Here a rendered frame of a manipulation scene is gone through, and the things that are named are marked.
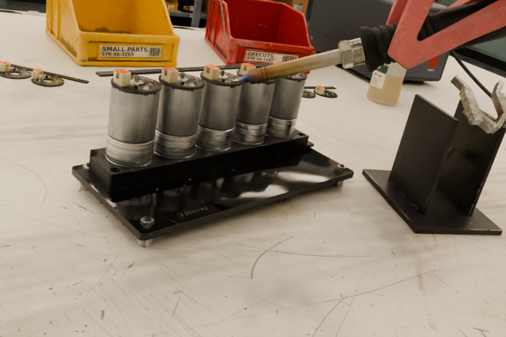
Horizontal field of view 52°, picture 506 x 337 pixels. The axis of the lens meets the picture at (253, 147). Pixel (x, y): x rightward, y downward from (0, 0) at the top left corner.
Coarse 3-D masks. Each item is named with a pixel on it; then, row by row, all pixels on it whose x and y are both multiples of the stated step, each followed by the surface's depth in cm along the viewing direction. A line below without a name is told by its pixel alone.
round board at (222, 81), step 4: (220, 72) 31; (224, 72) 31; (228, 72) 31; (200, 76) 30; (228, 76) 30; (232, 76) 31; (236, 76) 31; (208, 80) 29; (212, 80) 29; (216, 80) 29; (220, 80) 29; (224, 80) 29; (228, 80) 30; (220, 84) 29; (224, 84) 29; (228, 84) 29; (232, 84) 29; (236, 84) 29; (240, 84) 30
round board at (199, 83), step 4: (160, 76) 28; (180, 76) 29; (184, 76) 29; (188, 76) 29; (192, 76) 29; (160, 80) 28; (164, 80) 27; (180, 80) 27; (188, 80) 28; (192, 80) 28; (196, 80) 28; (200, 80) 29; (168, 84) 27; (172, 84) 27; (176, 84) 27; (180, 84) 27; (184, 84) 28; (188, 84) 28; (196, 84) 28; (200, 84) 28; (204, 84) 28; (180, 88) 27; (184, 88) 27; (188, 88) 27; (192, 88) 27; (196, 88) 27; (200, 88) 28
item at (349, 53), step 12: (348, 48) 28; (360, 48) 28; (300, 60) 29; (312, 60) 28; (324, 60) 28; (336, 60) 28; (348, 60) 28; (360, 60) 28; (252, 72) 29; (264, 72) 29; (276, 72) 29; (288, 72) 29; (300, 72) 29
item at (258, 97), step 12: (252, 84) 31; (264, 84) 31; (240, 96) 32; (252, 96) 31; (264, 96) 31; (240, 108) 32; (252, 108) 32; (264, 108) 32; (240, 120) 32; (252, 120) 32; (264, 120) 32; (240, 132) 32; (252, 132) 32; (264, 132) 33
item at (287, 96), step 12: (276, 84) 33; (288, 84) 33; (300, 84) 33; (276, 96) 33; (288, 96) 33; (300, 96) 34; (276, 108) 34; (288, 108) 34; (276, 120) 34; (288, 120) 34; (276, 132) 34; (288, 132) 34
